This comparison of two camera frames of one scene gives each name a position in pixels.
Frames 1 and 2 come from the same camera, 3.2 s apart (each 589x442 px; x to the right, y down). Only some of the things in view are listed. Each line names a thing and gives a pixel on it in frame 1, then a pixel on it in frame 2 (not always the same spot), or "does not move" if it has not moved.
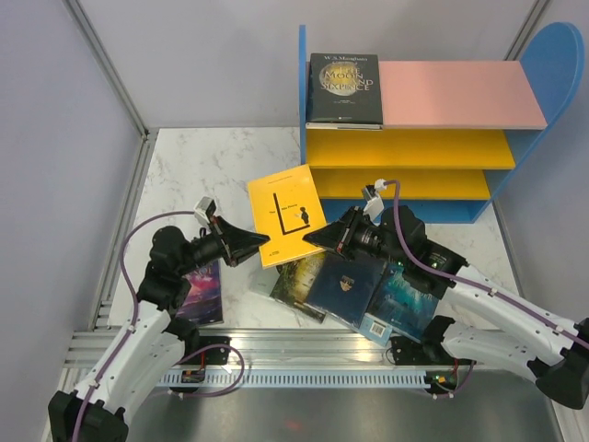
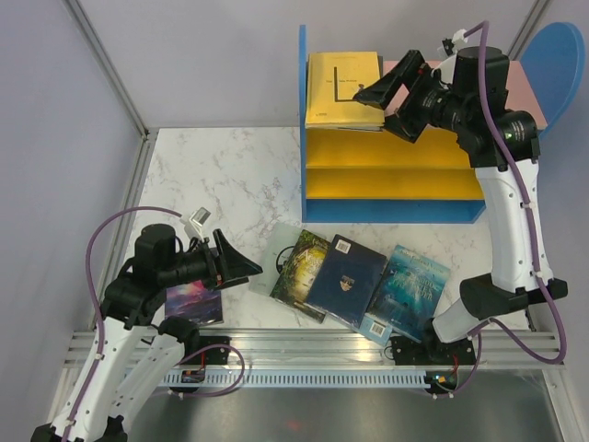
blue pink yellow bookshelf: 452,131 does not move
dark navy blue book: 344,287 does not move
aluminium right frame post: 529,26 does not move
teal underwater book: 401,303 does not move
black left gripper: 239,244 to 234,267
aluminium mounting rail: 270,350 does not move
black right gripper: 339,235 to 411,70
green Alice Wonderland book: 294,284 does not move
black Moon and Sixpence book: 343,92 to 380,60
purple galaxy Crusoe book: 203,303 does not move
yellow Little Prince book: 286,209 to 332,80
